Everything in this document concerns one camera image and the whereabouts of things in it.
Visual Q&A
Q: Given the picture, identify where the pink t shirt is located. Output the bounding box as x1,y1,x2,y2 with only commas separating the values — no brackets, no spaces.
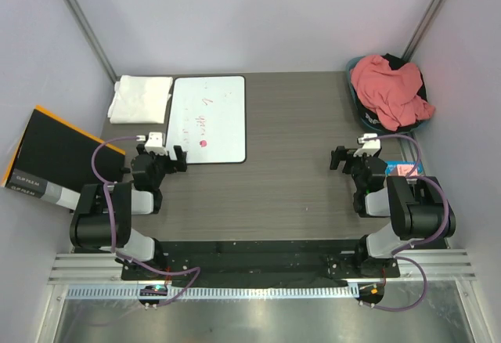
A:
350,54,436,132

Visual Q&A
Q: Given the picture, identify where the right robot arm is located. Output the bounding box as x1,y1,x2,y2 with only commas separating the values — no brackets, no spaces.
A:
330,146,456,276

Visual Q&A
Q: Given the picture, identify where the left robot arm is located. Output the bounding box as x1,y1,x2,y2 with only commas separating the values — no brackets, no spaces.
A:
70,144,187,280

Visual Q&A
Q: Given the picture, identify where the blue picture book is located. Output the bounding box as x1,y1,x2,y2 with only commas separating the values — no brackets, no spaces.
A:
385,161,415,176

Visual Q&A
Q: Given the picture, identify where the white dry-erase board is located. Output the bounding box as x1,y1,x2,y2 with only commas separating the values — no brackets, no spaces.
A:
166,76,247,164

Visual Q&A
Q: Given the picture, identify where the folded white t shirt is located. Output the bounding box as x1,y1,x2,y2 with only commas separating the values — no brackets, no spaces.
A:
107,75,174,125

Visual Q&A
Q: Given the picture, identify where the black orange clip file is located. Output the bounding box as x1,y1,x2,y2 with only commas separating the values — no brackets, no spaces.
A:
1,105,103,210

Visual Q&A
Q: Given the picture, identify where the teal plastic basket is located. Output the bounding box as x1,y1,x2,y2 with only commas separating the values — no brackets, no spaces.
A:
345,53,427,135

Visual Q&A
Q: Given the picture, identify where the black floral t shirt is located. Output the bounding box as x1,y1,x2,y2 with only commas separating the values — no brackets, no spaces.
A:
359,52,428,128

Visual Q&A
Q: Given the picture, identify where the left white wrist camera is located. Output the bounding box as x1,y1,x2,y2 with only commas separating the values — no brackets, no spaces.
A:
144,132,168,156

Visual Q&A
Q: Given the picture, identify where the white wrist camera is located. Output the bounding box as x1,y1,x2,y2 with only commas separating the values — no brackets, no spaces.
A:
359,133,381,156
144,132,168,156

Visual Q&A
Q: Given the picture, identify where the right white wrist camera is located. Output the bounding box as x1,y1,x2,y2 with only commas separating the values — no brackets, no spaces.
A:
359,133,381,156

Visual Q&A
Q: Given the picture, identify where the aluminium frame rail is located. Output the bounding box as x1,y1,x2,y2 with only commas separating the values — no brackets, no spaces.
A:
49,249,477,284

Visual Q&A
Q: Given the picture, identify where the slotted cable duct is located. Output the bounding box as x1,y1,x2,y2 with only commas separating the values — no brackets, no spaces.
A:
66,283,359,301

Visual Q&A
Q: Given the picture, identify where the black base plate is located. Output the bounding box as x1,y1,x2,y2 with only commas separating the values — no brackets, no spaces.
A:
121,240,400,289

